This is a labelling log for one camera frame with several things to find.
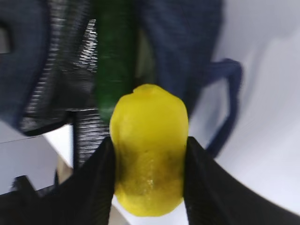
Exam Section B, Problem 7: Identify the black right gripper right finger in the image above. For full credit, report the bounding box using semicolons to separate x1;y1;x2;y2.
184;137;300;225

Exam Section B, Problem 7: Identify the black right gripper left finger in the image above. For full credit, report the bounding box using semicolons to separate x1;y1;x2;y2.
0;137;115;225

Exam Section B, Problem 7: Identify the yellow lemon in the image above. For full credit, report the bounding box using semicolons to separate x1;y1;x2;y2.
110;84;188;217

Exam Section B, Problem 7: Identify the dark blue lunch bag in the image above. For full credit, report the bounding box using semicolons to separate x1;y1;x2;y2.
0;0;242;157

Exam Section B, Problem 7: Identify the green cucumber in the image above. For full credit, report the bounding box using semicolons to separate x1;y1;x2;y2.
94;0;137;124

